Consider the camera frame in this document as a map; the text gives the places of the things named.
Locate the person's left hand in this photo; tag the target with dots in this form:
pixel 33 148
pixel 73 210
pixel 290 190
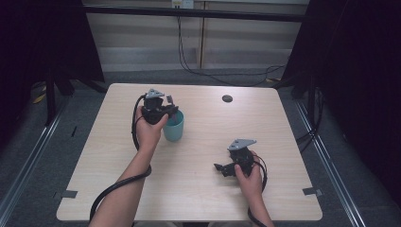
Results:
pixel 148 135

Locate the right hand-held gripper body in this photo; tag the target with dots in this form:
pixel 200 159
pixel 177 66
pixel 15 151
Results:
pixel 242 157

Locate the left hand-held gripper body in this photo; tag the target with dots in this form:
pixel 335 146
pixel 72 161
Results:
pixel 154 108

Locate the person's right hand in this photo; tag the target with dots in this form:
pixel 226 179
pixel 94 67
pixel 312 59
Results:
pixel 252 184

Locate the black metal stand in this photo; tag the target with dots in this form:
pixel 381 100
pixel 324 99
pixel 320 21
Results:
pixel 50 94

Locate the black horizontal bar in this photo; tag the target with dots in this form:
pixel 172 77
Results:
pixel 189 13

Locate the teal plastic cup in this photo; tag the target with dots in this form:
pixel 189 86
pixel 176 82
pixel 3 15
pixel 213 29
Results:
pixel 175 130

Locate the white wall socket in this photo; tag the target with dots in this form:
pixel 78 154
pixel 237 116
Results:
pixel 183 3

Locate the metal floor rail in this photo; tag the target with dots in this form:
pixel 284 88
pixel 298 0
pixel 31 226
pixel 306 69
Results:
pixel 34 148
pixel 334 176

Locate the dark round table grommet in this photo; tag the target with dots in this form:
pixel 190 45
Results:
pixel 227 98

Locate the yellow floor scrap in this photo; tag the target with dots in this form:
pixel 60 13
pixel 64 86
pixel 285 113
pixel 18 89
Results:
pixel 39 98

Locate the black curtain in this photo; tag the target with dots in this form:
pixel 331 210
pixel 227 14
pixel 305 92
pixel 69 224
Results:
pixel 38 41
pixel 356 78

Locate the grey tape strip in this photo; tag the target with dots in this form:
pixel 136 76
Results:
pixel 69 194
pixel 312 191

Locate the small black floor tape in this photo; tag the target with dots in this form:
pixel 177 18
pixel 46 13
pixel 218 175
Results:
pixel 74 131

